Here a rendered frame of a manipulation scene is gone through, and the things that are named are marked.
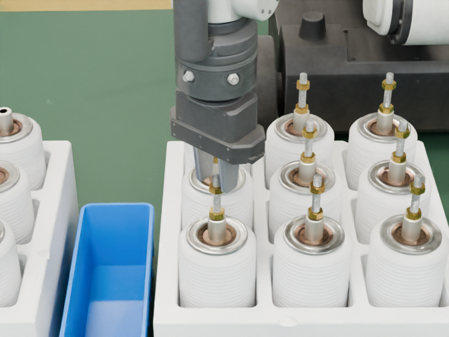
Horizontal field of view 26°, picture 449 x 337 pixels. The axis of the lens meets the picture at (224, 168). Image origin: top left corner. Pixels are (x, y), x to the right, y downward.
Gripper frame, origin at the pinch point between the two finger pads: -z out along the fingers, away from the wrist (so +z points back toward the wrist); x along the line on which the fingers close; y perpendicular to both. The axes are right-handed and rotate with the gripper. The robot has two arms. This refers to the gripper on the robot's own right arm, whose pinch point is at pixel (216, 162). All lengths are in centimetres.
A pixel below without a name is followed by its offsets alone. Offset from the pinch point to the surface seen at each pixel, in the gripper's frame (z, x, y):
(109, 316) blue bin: -35.8, 19.5, 1.4
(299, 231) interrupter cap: -11.0, -7.4, -6.9
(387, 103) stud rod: -6.7, -3.5, -32.8
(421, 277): -13.6, -21.9, -11.9
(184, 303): -19.9, 1.6, 4.5
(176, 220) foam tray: -18.1, 11.9, -5.5
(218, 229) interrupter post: -9.1, -0.9, 0.7
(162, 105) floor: -36, 53, -47
